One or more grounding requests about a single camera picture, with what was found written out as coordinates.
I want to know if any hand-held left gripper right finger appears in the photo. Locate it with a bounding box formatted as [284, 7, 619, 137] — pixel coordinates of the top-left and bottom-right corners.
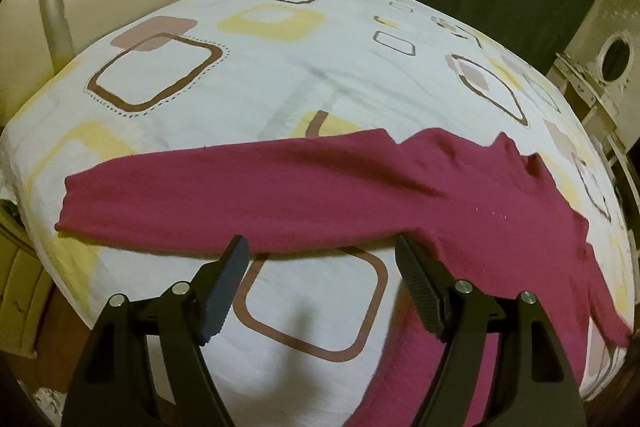
[395, 234, 586, 427]

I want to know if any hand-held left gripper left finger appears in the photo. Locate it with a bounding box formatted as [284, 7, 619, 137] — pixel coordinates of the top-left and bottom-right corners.
[60, 234, 250, 427]

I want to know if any red knit sweater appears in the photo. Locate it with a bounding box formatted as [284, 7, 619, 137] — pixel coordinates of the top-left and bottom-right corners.
[54, 127, 633, 427]

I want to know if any cream nightstand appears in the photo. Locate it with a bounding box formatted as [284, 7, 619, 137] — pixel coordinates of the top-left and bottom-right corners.
[0, 199, 57, 360]

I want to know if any printed white bed sheet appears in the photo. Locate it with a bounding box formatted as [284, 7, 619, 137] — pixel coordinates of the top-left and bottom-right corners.
[0, 0, 640, 427]

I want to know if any white ornate cabinet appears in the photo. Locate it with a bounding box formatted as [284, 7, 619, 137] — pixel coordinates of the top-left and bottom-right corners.
[545, 0, 640, 258]

